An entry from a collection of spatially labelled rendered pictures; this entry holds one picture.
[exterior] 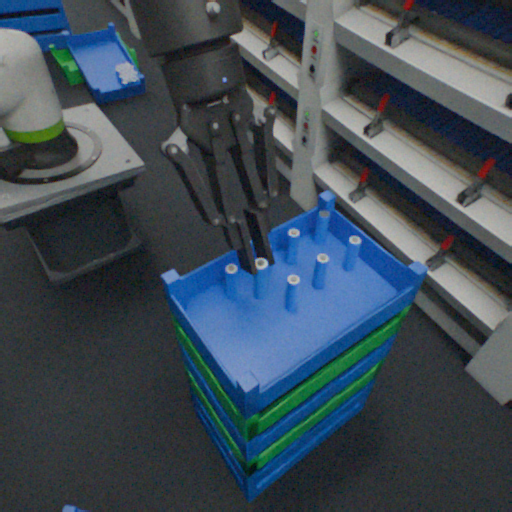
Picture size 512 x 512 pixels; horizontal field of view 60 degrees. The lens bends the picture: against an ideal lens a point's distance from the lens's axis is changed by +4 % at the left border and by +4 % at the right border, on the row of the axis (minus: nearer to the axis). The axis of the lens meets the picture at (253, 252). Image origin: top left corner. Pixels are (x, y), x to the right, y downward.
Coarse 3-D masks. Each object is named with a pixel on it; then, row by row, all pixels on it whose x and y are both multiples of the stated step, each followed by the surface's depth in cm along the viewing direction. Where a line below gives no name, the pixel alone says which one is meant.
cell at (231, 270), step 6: (228, 264) 61; (234, 264) 61; (228, 270) 60; (234, 270) 60; (228, 276) 60; (234, 276) 60; (228, 282) 61; (234, 282) 61; (228, 288) 62; (234, 288) 62; (228, 294) 64; (234, 294) 63
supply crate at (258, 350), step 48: (336, 240) 72; (192, 288) 63; (240, 288) 66; (336, 288) 66; (384, 288) 66; (192, 336) 58; (240, 336) 60; (288, 336) 60; (336, 336) 54; (240, 384) 48; (288, 384) 54
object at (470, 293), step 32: (320, 160) 121; (352, 160) 118; (352, 192) 113; (384, 192) 110; (384, 224) 108; (416, 224) 106; (448, 224) 101; (416, 256) 101; (448, 256) 99; (480, 256) 96; (448, 288) 95; (480, 288) 93; (480, 320) 91
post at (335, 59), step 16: (320, 0) 95; (320, 16) 97; (304, 48) 105; (336, 48) 99; (304, 64) 108; (320, 64) 103; (336, 64) 102; (352, 64) 105; (304, 80) 110; (320, 80) 105; (304, 96) 113; (320, 112) 110; (320, 128) 113; (320, 144) 117; (304, 160) 125; (304, 176) 128; (304, 192) 132; (320, 192) 132; (304, 208) 135
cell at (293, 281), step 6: (294, 276) 59; (288, 282) 59; (294, 282) 59; (288, 288) 59; (294, 288) 59; (288, 294) 60; (294, 294) 60; (288, 300) 61; (294, 300) 61; (288, 306) 62; (294, 306) 62
